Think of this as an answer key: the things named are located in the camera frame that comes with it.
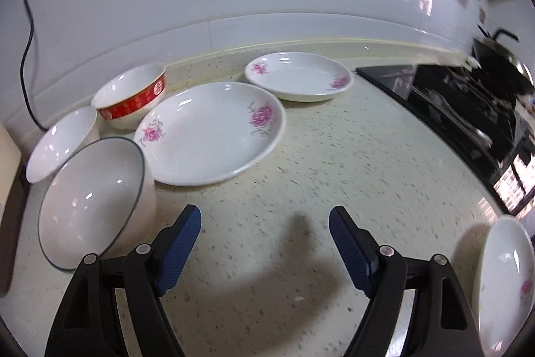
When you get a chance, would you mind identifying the large pink flower plate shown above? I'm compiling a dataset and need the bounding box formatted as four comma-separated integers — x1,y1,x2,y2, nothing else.
472,215,534,356

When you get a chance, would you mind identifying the green rim white bowl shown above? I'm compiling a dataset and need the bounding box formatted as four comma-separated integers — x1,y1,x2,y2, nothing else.
38,137,157,271

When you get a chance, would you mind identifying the plain white bowl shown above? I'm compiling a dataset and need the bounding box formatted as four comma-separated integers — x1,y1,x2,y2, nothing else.
26,106,100,184

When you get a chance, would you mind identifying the red band white bowl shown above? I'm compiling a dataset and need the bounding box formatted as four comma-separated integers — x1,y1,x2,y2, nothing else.
91,63,166,130

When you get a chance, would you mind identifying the black gas stove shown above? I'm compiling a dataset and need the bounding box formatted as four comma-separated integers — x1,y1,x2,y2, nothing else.
354,64,534,215

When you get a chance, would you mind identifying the black wok with lid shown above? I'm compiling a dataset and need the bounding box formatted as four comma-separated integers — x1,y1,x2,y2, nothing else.
473,25,534,95

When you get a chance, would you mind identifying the black power cable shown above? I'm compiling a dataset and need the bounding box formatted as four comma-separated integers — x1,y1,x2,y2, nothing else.
18,0,49,132

